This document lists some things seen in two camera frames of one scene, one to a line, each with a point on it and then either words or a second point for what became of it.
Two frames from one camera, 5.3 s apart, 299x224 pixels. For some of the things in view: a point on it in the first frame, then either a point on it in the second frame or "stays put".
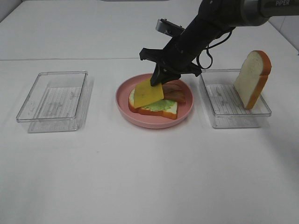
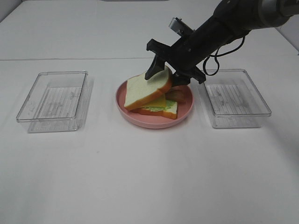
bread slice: x=252 y=77 → x=139 y=91
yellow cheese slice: x=145 y=94 → x=160 y=102
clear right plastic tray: x=227 y=108 stays put
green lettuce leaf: x=164 y=105 stays put
